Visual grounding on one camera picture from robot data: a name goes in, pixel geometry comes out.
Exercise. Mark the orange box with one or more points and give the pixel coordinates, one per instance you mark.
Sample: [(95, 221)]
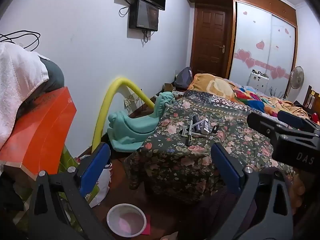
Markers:
[(42, 130)]

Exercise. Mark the dark floral bedspread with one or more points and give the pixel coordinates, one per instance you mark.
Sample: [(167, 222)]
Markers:
[(170, 160)]

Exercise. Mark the white towel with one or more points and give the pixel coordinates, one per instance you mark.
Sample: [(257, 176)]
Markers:
[(15, 80)]

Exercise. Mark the dark green cloth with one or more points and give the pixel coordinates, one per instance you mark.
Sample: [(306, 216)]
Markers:
[(53, 77)]

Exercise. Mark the dried branches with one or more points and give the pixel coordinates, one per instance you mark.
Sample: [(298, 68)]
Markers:
[(275, 91)]

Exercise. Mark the white wall socket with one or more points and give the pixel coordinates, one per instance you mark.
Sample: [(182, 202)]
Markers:
[(128, 102)]

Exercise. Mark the wooden chair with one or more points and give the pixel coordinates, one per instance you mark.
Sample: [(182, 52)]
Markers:
[(311, 97)]

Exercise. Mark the silver wrapper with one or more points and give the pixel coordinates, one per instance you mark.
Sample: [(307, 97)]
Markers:
[(205, 127)]

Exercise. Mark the orange blanket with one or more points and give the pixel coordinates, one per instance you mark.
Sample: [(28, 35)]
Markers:
[(212, 85)]

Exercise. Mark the brown wooden door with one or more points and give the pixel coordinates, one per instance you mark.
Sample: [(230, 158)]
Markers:
[(208, 37)]

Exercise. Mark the dark cylinder battery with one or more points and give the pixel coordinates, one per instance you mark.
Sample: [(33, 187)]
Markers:
[(195, 119)]

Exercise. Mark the small black object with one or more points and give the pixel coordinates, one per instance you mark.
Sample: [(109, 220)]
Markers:
[(215, 129)]

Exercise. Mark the pink paper sheet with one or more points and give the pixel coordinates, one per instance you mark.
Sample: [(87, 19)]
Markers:
[(148, 226)]

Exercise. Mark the colourful patchwork quilt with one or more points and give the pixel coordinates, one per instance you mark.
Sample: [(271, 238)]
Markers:
[(250, 97)]

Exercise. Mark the white round bin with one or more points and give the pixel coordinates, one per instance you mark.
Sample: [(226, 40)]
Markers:
[(126, 221)]

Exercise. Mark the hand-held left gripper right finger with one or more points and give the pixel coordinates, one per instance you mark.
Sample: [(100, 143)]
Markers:
[(226, 166)]

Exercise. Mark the white wardrobe with heart stickers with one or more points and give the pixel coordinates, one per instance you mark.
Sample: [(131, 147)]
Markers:
[(252, 45)]

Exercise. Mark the white plastic bag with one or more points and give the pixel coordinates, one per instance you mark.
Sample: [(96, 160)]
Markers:
[(103, 182)]

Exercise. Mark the person's right hand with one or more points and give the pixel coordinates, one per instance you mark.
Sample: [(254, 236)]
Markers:
[(298, 190)]

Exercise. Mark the black wall monitor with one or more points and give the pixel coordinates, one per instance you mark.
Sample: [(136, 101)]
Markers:
[(143, 15)]

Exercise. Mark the yellow foam tube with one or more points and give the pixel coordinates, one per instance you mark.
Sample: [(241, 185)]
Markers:
[(105, 110)]

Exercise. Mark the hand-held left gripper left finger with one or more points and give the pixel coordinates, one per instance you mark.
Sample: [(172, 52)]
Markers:
[(96, 165)]

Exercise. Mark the black backpack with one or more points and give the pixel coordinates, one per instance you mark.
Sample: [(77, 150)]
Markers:
[(183, 78)]

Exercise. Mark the teal plastic rocking toy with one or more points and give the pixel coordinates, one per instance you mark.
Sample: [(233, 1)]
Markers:
[(130, 130)]

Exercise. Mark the white box appliance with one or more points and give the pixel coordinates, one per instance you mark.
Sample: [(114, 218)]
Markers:
[(258, 78)]

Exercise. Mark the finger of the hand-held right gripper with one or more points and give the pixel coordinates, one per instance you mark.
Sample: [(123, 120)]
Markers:
[(261, 123), (292, 118)]

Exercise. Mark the small cardboard box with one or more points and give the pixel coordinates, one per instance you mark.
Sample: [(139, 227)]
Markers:
[(168, 87)]

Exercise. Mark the white standing fan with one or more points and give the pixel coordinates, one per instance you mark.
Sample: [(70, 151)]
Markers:
[(296, 77)]

